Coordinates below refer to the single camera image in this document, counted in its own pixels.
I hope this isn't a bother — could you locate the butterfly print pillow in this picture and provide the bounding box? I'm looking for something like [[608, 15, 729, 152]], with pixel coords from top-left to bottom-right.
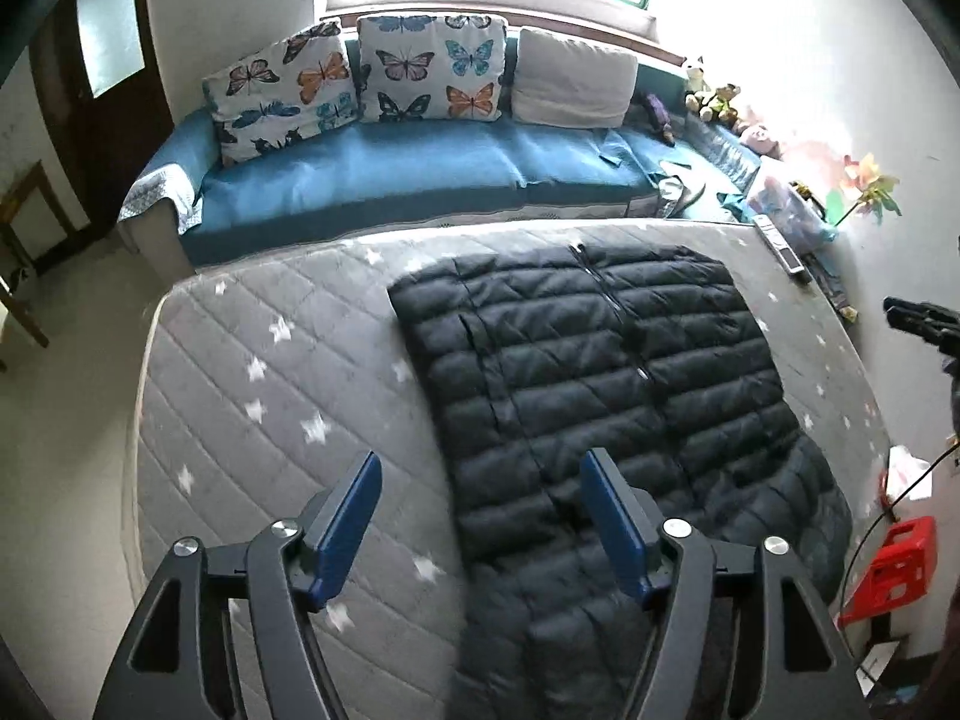
[[202, 19, 362, 166], [356, 13, 509, 123]]

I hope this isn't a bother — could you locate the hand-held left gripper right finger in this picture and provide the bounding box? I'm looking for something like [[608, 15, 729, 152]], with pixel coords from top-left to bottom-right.
[[581, 448, 871, 720]]

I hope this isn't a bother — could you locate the pink white plastic bag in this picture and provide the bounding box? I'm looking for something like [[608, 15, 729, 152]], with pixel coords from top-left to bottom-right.
[[885, 446, 935, 505]]

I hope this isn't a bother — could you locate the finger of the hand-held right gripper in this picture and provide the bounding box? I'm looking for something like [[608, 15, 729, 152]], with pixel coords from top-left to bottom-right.
[[883, 296, 960, 355]]

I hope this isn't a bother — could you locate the brown plush toy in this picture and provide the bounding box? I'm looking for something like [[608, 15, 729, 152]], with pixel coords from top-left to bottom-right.
[[694, 82, 745, 126]]

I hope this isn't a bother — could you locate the black cable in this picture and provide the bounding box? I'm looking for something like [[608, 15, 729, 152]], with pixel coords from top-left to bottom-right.
[[840, 439, 960, 616]]

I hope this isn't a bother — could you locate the white lace sofa cover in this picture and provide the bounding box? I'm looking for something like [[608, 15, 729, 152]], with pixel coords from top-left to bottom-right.
[[118, 163, 205, 235]]

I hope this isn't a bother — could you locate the grey star quilted mattress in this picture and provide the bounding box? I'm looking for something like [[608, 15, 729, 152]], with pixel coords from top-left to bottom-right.
[[124, 217, 893, 720]]

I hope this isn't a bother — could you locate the pink plush toy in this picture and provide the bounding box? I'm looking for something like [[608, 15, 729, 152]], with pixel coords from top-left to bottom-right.
[[741, 124, 782, 160]]

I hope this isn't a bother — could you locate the blue sofa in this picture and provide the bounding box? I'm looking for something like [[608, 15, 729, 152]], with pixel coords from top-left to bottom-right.
[[120, 34, 766, 286]]

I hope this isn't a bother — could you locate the purple toy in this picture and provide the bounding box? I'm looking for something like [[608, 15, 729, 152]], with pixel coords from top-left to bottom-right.
[[643, 94, 677, 145]]

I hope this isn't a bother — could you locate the clear plastic bag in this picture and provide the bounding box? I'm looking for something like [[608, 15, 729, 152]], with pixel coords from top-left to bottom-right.
[[746, 172, 839, 252]]

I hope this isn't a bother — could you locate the white plush toy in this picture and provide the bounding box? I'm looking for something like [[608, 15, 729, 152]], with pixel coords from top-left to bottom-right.
[[684, 56, 713, 112]]

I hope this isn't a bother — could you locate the black puffer jacket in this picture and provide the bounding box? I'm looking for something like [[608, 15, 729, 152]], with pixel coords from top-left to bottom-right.
[[386, 242, 852, 720]]

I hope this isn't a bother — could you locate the wooden chair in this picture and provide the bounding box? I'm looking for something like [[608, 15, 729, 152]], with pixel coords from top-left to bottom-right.
[[0, 161, 80, 372]]

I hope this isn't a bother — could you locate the plain white pillow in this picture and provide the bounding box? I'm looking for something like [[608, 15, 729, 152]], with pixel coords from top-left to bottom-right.
[[512, 26, 638, 128]]

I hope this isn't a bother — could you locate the dark wooden door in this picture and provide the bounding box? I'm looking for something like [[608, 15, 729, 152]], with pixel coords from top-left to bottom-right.
[[30, 0, 177, 275]]

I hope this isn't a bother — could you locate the blue denim cloth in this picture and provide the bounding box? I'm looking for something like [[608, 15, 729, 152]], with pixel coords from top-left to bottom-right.
[[806, 251, 861, 322]]

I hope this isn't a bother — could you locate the grey remote control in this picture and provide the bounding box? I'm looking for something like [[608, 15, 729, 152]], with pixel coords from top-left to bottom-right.
[[752, 214, 812, 280]]

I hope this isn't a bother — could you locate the red plastic stool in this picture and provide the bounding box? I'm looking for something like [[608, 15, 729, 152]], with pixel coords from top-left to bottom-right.
[[838, 516, 938, 632]]

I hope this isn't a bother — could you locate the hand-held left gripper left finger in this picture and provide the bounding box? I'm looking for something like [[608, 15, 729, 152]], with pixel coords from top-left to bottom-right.
[[94, 450, 383, 720]]

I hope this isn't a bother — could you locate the colourful pinwheel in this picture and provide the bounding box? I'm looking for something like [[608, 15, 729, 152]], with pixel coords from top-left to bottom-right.
[[823, 154, 901, 227]]

